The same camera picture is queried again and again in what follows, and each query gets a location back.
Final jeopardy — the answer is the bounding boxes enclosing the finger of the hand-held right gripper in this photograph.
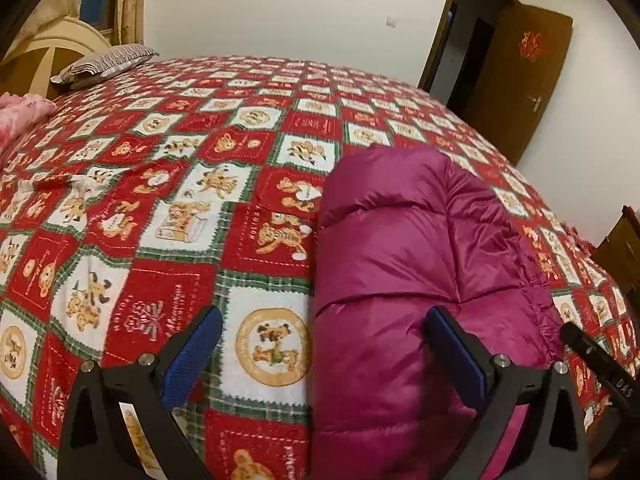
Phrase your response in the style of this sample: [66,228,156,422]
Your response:
[560,322,640,411]

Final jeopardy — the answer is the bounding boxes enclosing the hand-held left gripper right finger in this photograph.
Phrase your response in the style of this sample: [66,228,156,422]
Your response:
[425,306,591,480]

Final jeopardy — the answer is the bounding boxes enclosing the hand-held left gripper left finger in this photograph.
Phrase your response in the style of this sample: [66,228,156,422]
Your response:
[57,305,224,480]

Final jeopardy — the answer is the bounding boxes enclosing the magenta down jacket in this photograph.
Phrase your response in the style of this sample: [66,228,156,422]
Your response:
[310,144,566,480]

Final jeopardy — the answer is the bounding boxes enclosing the brown wooden cabinet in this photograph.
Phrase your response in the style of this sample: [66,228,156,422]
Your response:
[590,205,640,301]

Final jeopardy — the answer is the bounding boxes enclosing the red printed bedspread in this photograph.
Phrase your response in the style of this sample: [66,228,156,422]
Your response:
[0,55,640,480]

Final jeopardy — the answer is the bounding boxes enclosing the brown wooden door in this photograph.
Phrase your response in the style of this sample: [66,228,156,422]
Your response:
[462,2,573,166]

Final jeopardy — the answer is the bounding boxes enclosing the pink fluffy cloth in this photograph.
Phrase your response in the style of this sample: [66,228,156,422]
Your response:
[0,92,57,153]

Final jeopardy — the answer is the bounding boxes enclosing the striped pillow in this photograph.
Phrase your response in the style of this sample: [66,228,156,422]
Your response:
[50,44,160,91]

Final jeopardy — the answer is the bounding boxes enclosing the red paper door decoration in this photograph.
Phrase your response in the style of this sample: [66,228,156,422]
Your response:
[518,31,545,63]

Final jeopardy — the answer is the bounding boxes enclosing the cream wooden headboard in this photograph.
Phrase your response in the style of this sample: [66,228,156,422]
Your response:
[0,15,113,101]

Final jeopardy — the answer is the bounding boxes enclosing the beige patterned curtain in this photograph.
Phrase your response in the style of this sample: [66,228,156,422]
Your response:
[117,0,151,46]

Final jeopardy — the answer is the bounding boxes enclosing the brown door frame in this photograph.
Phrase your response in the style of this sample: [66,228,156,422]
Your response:
[417,0,516,106]

